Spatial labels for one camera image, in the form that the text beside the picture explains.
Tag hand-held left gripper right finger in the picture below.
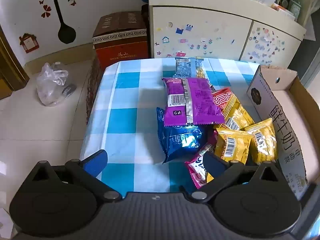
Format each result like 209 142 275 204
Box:
180 152 286 203

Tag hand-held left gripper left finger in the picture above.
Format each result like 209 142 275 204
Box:
30 149 123 202

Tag pink white snack packet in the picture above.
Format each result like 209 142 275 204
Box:
184 130 218 189

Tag yellow snack packet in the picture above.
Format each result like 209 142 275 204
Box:
244 117 278 164
216 94 255 130
212 127 252 163

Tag blue foil snack packet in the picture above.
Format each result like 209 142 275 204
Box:
156 107 209 164

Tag red snack packet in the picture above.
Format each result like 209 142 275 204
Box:
211 87 234 113

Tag purple snack packet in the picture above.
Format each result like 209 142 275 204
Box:
162 77 225 127

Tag cardboard box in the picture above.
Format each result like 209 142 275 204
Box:
246 65 320 200

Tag light blue snack packet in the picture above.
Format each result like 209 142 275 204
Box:
174 57 209 79

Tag blue white checkered tablecloth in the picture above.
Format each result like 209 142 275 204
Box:
80 57 263 193

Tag clear plastic bag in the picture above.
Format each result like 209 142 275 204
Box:
36 62 77 107

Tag red brown cardboard carton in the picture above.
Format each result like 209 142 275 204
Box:
92 11 150 70

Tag beige refrigerator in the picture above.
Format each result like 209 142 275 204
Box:
299 0 320 85

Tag cream sticker-covered cabinet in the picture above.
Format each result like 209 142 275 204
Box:
147 0 308 64

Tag flat white orange box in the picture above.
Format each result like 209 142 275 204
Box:
271 4 296 20

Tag green white box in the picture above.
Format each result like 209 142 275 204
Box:
287 0 302 22

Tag wooden door frame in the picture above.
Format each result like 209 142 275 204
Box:
0 25 30 100

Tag black vase wall decal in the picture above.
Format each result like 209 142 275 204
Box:
35 0 77 44

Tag red house wall sticker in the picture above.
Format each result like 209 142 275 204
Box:
19 32 40 53

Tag red flower wall sticker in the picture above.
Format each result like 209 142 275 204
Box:
39 0 52 18

